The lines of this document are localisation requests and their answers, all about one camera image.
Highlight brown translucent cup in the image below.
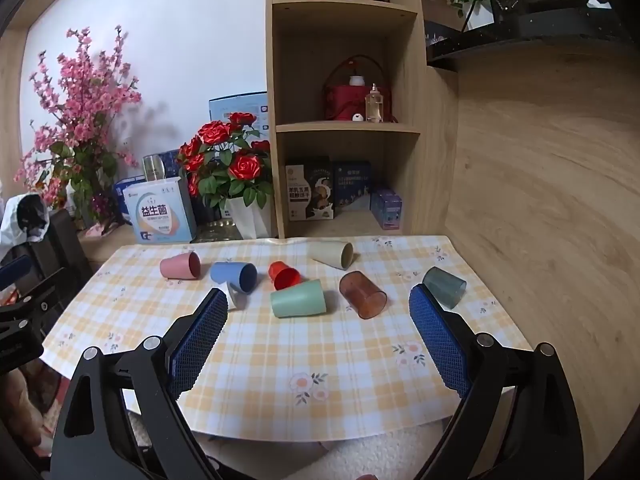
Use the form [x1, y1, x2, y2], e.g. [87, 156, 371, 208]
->
[339, 270, 388, 320]

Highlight black wall shelf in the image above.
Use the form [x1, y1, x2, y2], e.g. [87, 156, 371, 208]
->
[425, 7, 640, 68]

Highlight black chair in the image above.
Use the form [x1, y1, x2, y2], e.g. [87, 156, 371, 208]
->
[0, 207, 93, 306]

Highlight white and dark snack box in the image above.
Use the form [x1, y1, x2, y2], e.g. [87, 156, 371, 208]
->
[286, 156, 335, 222]

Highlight beige cup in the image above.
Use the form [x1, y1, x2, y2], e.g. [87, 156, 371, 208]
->
[307, 241, 355, 270]

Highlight light blue printed box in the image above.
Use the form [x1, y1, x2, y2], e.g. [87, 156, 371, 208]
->
[209, 91, 269, 136]

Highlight white plant pot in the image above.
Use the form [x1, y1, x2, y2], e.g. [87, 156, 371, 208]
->
[462, 0, 496, 30]

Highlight yellow checked floral tablecloth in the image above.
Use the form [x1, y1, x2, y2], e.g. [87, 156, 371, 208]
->
[40, 235, 533, 436]

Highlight clear drinking glass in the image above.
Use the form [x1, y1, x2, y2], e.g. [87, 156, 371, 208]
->
[142, 155, 167, 182]

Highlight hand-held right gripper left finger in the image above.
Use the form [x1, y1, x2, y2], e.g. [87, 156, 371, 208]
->
[50, 287, 236, 480]

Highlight blue cup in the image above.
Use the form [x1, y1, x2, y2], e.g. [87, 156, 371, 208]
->
[210, 261, 259, 295]

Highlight white plastic bag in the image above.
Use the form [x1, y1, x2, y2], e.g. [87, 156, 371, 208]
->
[0, 192, 53, 261]

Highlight white faceted vase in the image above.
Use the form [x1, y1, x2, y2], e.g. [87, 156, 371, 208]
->
[227, 195, 273, 240]

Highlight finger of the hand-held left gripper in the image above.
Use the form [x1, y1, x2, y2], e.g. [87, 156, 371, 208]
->
[0, 255, 32, 291]
[0, 267, 69, 376]

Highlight red basket with handle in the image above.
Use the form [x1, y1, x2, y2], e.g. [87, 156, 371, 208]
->
[322, 55, 398, 122]

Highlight purple box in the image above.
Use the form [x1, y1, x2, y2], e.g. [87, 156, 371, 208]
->
[371, 188, 403, 231]

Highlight white and blue carton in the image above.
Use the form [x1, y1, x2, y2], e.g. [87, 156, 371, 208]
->
[123, 177, 197, 243]

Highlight pink cup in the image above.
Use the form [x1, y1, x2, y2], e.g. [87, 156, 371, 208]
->
[160, 251, 202, 281]

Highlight wooden shelf unit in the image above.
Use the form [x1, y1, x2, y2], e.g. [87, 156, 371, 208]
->
[265, 0, 458, 240]

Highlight clear perfume bottle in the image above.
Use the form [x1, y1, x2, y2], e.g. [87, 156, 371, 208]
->
[366, 83, 385, 123]

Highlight mint green cup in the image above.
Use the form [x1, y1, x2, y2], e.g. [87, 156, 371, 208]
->
[270, 279, 328, 319]

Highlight pink blossom branches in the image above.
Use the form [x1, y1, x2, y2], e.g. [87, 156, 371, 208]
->
[14, 25, 143, 226]

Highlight red rose bouquet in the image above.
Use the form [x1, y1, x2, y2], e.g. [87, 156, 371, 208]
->
[177, 112, 275, 211]

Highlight dark blue printed box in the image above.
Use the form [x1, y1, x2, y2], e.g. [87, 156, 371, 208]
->
[332, 161, 373, 211]

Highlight white cup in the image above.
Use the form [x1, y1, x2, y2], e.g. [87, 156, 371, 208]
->
[227, 282, 249, 311]

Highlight blue and white box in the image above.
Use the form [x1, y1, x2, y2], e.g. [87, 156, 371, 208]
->
[114, 176, 146, 223]

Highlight red cup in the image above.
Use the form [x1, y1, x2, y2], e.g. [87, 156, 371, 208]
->
[268, 260, 303, 291]

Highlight gold tray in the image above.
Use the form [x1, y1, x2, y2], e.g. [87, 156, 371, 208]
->
[192, 217, 244, 243]

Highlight dark green translucent cup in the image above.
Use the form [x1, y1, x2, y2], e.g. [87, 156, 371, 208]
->
[422, 266, 467, 309]

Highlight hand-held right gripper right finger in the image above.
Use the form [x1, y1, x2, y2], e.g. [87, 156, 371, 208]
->
[409, 283, 586, 480]

